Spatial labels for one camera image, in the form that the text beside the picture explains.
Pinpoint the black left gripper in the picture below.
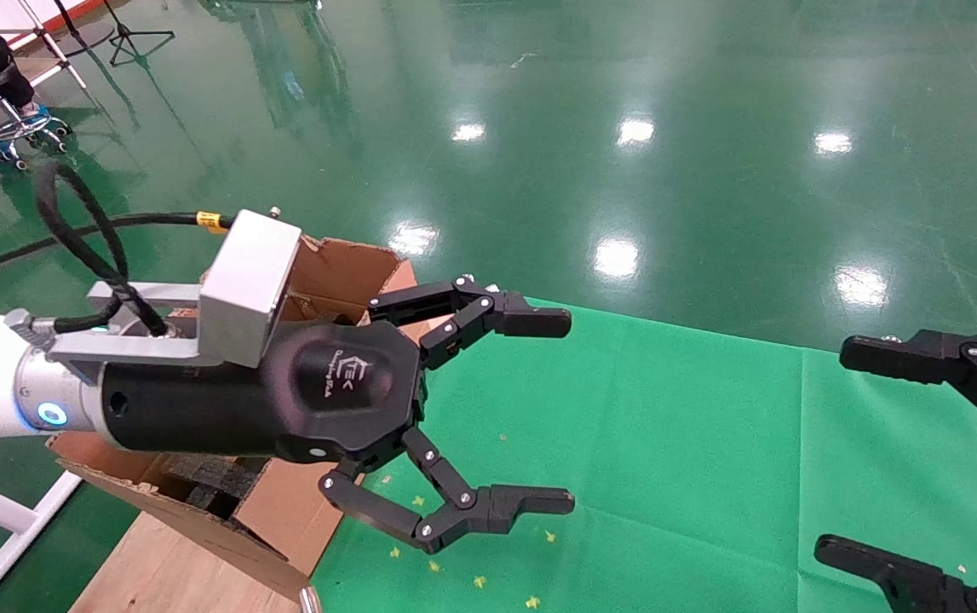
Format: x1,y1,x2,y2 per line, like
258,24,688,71
101,317,428,465

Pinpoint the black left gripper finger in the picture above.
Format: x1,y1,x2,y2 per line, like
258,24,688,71
367,275,572,369
319,426,576,556

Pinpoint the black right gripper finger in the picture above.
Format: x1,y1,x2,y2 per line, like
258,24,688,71
813,536,977,613
837,326,977,452

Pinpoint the large open cardboard carton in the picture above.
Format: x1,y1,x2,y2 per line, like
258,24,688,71
47,234,421,601

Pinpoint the black foam insert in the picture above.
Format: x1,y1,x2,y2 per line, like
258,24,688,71
163,454,267,520

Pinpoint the green cloth mat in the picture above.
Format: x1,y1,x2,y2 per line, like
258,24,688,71
311,298,977,613

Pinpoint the wheeled metal stool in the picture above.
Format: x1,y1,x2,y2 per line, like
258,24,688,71
0,72,72,171

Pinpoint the black tripod stand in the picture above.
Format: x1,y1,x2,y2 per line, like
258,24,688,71
101,0,175,67

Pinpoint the black round base stand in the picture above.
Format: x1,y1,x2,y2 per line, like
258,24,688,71
52,0,116,59

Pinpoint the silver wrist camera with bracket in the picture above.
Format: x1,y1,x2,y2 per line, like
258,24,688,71
45,207,303,375

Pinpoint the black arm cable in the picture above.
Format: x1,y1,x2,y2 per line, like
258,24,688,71
0,160,235,337

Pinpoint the white table leg frame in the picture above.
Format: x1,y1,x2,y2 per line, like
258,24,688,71
0,0,89,90

